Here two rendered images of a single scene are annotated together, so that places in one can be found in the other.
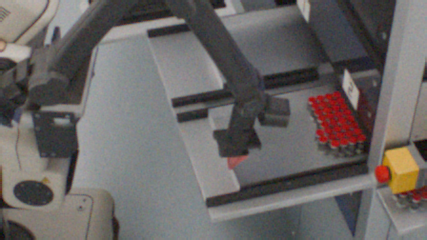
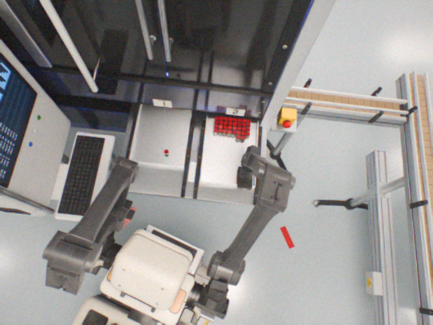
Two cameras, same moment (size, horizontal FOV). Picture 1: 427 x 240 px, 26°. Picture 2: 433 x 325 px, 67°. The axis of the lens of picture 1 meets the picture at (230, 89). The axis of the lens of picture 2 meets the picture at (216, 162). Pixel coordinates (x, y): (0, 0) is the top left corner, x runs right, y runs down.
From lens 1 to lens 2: 1.54 m
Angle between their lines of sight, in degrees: 45
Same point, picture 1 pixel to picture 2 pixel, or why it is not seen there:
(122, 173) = not seen: hidden behind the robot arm
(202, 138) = (211, 191)
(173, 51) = (141, 181)
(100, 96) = (47, 218)
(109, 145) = not seen: hidden behind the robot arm
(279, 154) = (236, 160)
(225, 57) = not seen: hidden behind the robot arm
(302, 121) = (220, 140)
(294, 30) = (153, 115)
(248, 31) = (144, 137)
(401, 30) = (294, 75)
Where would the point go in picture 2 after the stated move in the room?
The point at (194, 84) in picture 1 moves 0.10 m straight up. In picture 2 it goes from (171, 180) to (169, 173)
